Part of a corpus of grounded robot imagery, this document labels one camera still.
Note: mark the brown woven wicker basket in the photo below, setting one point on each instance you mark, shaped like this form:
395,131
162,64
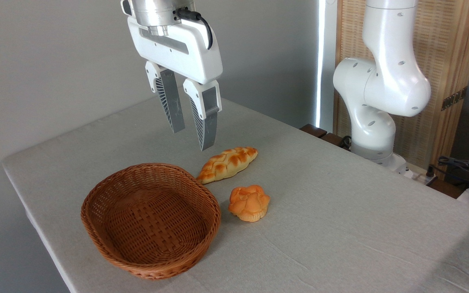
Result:
149,219

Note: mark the round knotted bread roll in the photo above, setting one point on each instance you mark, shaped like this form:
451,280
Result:
249,202

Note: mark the dark wooden block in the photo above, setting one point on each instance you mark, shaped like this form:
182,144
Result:
320,133

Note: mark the wooden bamboo folding screen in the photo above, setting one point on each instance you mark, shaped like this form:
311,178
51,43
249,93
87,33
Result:
446,53

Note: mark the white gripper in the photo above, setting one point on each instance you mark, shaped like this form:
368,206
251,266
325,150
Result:
185,53

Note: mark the brass screen hinge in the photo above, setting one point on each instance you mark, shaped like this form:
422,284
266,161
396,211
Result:
454,98

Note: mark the grey tablecloth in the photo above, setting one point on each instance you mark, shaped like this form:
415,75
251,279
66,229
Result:
320,228

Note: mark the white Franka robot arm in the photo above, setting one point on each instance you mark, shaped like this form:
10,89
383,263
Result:
385,81

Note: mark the white power strip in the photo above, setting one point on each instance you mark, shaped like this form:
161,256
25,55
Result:
417,175

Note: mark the long braided bread loaf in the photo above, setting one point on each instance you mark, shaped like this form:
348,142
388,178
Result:
226,164

